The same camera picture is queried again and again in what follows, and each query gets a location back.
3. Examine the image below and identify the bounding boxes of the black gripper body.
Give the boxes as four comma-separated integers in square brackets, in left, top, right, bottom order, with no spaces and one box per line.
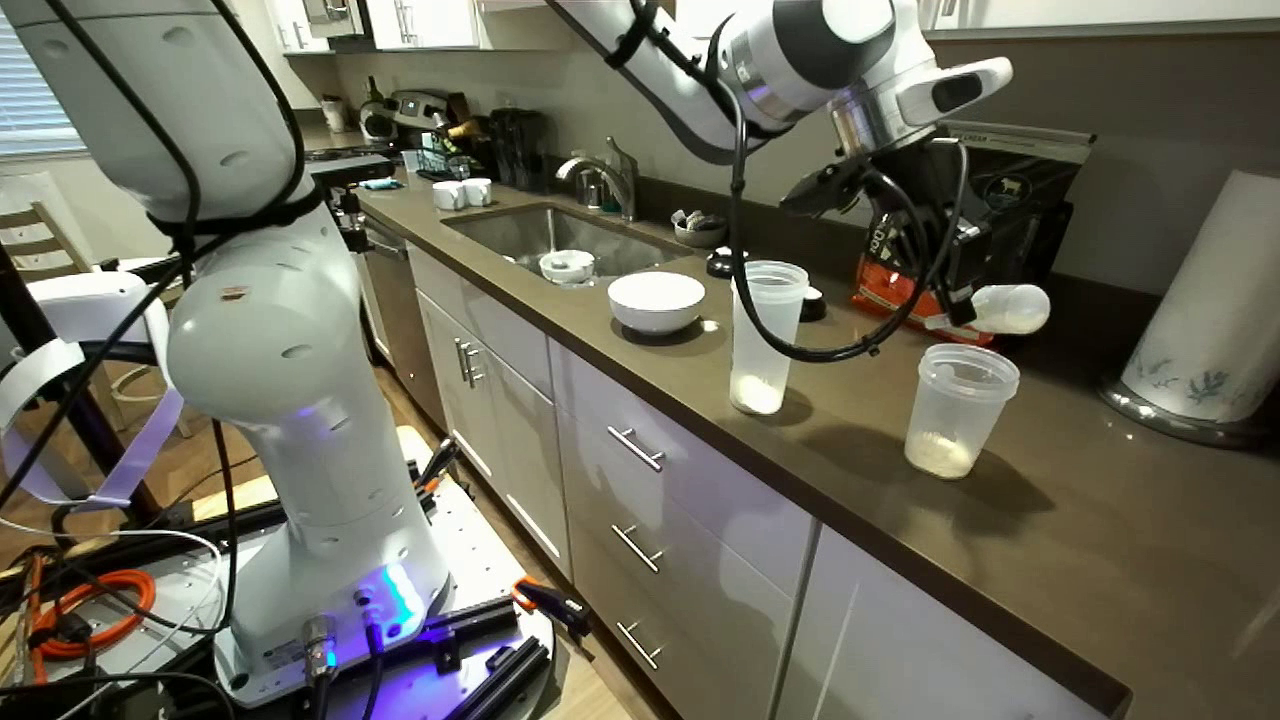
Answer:
[951,156,1072,287]

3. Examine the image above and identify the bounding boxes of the small clear plastic scoop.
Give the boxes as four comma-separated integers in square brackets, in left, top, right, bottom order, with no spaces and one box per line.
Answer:
[968,278,1054,341]

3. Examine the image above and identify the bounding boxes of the pale protein powder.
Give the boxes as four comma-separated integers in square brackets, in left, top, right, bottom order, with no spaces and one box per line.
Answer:
[619,273,697,310]

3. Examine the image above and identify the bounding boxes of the clear plastic deli container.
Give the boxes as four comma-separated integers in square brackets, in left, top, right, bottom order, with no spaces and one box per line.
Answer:
[898,341,1025,488]

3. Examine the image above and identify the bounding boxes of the white ceramic bowl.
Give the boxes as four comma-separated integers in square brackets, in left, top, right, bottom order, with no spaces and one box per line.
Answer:
[604,266,706,341]

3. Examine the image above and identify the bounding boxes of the small white round container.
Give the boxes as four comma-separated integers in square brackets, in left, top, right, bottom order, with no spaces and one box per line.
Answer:
[537,245,600,291]

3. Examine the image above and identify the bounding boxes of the black red whey bag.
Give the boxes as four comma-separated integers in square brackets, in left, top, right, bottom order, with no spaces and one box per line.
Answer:
[853,110,1098,348]

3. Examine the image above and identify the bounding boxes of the clear shaker bottle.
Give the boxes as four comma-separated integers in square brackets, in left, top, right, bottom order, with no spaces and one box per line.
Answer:
[726,254,817,424]

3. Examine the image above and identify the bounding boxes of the white paper towel roll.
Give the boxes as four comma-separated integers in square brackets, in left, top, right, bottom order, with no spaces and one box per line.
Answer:
[1114,166,1280,426]

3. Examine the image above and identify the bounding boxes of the metal paper towel holder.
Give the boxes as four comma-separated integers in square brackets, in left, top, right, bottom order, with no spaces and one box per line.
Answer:
[1098,376,1280,452]

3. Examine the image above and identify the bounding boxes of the chrome sink faucet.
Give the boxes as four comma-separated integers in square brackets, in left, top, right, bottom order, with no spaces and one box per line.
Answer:
[553,135,640,222]

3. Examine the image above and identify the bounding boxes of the white lower counter cabinets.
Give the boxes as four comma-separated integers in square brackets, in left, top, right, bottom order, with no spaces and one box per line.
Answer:
[403,241,1111,720]

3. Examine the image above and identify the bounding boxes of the stainless steel sink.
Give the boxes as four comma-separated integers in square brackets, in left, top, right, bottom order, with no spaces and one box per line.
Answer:
[438,194,700,287]

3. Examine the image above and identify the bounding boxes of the dark coffee maker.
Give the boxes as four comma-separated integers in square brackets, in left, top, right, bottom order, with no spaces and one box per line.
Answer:
[481,102,553,190]

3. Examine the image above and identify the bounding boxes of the white perforated robot table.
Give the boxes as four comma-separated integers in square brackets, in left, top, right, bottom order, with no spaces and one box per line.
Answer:
[76,424,634,720]

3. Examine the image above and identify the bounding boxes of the grey dishwasher front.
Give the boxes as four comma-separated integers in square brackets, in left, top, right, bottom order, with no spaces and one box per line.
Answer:
[354,222,453,430]

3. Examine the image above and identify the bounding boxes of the black stove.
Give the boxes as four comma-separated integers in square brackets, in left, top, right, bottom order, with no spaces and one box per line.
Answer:
[304,141,403,261]

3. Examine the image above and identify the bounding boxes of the white plastic chair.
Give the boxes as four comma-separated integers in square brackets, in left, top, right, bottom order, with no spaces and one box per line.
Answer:
[0,263,191,513]

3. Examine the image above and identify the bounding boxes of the black tripod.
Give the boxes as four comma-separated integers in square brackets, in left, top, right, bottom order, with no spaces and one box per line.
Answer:
[0,245,156,528]

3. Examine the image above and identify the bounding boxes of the white window blinds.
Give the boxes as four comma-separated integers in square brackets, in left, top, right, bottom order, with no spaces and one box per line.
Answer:
[0,12,88,162]

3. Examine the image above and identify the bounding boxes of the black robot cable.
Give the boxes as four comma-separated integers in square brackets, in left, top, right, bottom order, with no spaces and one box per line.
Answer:
[0,0,974,654]

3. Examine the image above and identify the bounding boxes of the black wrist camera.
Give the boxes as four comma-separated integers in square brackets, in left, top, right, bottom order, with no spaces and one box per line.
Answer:
[775,156,877,221]

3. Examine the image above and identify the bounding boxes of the white upper wall cabinets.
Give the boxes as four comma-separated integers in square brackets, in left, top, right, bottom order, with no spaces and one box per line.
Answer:
[264,0,1280,55]

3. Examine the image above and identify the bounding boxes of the silver drawer handle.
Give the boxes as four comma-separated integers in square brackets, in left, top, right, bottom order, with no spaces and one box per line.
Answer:
[607,520,668,580]
[611,615,668,677]
[604,420,672,477]

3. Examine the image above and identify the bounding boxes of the silver sink cabinet handles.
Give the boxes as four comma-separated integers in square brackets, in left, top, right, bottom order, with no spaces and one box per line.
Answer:
[453,332,492,392]

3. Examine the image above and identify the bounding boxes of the orange-handled black clamp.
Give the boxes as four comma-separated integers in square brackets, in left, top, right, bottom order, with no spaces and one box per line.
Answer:
[412,436,459,513]
[510,571,600,640]

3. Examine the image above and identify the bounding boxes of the black metal rail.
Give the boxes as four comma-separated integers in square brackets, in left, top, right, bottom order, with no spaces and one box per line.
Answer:
[434,632,556,720]

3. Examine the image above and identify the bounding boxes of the orange cable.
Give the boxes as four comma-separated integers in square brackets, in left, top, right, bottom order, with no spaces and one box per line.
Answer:
[27,564,161,666]

